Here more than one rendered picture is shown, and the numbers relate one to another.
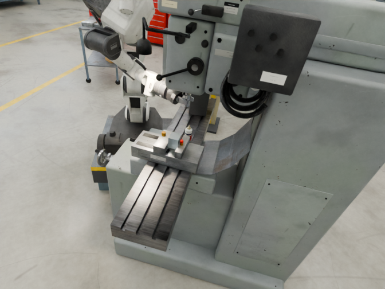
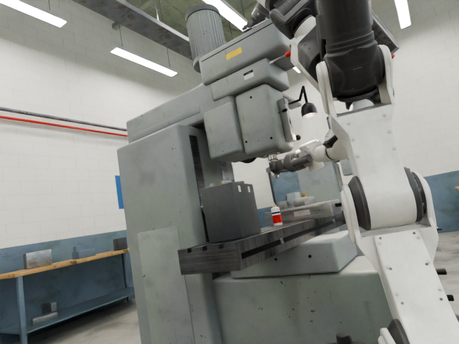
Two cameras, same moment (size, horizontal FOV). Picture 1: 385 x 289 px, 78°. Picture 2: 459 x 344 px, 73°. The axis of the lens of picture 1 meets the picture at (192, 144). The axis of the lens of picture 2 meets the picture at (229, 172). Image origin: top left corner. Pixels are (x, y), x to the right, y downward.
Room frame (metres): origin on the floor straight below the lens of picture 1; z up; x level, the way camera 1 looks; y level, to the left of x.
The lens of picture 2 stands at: (2.56, 0.49, 1.03)
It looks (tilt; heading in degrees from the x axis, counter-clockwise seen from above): 9 degrees up; 204
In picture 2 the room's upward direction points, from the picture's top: 10 degrees counter-clockwise
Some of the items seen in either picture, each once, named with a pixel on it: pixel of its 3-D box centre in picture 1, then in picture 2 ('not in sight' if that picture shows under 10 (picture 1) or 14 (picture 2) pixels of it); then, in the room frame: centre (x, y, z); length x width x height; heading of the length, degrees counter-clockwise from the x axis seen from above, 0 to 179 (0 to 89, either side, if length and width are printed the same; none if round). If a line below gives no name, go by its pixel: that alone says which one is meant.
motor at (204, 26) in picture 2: not in sight; (206, 39); (1.07, -0.18, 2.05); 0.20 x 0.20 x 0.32
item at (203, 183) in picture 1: (179, 158); (291, 254); (1.10, 0.07, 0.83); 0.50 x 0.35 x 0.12; 82
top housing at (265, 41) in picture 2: not in sight; (249, 61); (1.10, 0.05, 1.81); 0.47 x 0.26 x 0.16; 82
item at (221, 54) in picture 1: (233, 61); (233, 134); (1.07, -0.12, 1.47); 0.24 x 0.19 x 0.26; 172
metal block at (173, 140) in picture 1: (175, 140); (294, 198); (0.95, 0.09, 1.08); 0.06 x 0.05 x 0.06; 170
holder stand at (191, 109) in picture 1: (199, 94); (232, 209); (1.52, 0.00, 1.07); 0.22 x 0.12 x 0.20; 3
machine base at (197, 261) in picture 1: (201, 234); not in sight; (1.07, -0.18, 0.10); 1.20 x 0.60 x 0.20; 82
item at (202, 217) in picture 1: (172, 195); (313, 335); (1.11, 0.09, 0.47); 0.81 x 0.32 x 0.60; 82
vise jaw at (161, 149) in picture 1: (164, 141); (304, 201); (0.96, 0.15, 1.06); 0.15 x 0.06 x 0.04; 170
